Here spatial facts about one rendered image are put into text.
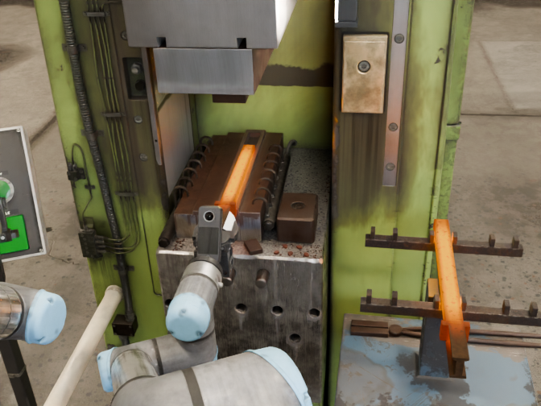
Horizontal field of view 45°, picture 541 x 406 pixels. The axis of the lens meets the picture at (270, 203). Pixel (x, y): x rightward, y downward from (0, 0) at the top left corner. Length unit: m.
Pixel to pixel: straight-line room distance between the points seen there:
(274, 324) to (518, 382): 0.54
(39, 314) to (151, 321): 0.98
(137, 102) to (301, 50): 0.49
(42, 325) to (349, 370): 0.71
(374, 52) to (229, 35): 0.31
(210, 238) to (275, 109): 0.67
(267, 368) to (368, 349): 0.65
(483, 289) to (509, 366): 1.43
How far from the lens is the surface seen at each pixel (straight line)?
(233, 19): 1.29
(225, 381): 0.85
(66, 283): 3.04
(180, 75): 1.35
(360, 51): 1.41
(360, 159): 1.53
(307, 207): 1.50
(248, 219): 1.47
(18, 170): 1.50
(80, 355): 1.70
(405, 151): 1.53
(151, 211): 1.70
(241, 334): 1.61
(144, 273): 1.82
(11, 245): 1.49
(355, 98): 1.45
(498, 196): 3.61
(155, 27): 1.34
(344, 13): 1.37
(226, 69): 1.33
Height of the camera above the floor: 1.76
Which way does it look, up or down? 31 degrees down
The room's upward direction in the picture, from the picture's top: 2 degrees counter-clockwise
